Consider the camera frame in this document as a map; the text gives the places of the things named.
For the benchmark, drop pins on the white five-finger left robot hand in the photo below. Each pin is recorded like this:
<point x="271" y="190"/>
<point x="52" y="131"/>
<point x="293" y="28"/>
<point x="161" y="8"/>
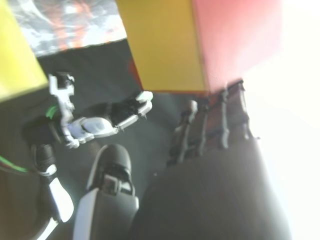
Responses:
<point x="212" y="195"/>

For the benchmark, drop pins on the yellow and red box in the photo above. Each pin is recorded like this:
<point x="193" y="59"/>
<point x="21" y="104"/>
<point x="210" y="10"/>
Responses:
<point x="162" y="50"/>

